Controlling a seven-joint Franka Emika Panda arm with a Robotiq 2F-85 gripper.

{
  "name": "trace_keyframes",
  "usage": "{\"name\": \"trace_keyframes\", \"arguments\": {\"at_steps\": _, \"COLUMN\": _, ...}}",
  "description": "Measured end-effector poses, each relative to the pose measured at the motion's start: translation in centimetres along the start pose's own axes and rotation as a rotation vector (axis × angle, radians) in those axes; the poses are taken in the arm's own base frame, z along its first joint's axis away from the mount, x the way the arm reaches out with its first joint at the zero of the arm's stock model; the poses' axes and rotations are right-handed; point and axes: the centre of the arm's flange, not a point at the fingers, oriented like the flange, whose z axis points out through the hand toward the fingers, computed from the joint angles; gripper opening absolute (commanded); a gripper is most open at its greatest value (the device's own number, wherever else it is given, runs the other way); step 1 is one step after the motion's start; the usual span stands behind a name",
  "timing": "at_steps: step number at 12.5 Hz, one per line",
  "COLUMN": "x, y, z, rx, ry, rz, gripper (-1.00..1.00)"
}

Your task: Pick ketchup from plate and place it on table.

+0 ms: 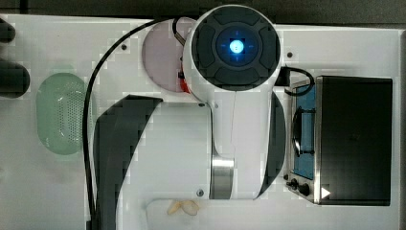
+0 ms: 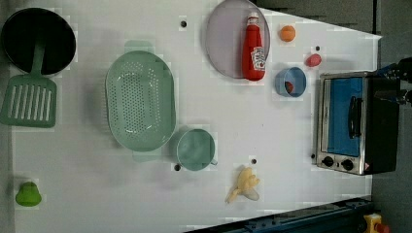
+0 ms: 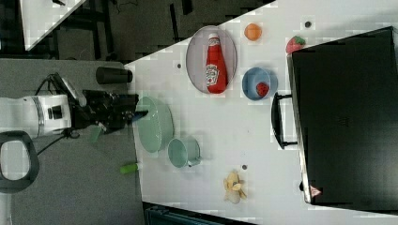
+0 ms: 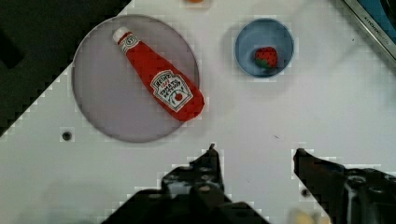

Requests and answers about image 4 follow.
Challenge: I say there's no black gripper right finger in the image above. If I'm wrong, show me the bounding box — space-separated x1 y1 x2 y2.
293 148 396 224

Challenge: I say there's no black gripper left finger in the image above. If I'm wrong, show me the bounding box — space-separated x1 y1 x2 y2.
102 145 268 224

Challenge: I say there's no red plush ketchup bottle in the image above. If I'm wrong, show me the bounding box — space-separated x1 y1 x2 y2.
113 27 205 121

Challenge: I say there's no grey round plate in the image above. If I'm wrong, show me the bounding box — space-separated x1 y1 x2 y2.
71 14 200 143

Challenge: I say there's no plush peeled banana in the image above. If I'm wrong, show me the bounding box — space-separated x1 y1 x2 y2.
290 209 332 224

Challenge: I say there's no plush strawberry in bowl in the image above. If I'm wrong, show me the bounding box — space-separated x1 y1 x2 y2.
254 47 277 69

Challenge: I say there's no blue bowl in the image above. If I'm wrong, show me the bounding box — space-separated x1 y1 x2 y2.
234 18 295 78

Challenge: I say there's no black toaster oven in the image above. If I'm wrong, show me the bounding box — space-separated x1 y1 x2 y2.
341 0 396 61

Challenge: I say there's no orange plush fruit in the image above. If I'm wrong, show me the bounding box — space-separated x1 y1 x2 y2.
186 0 204 4

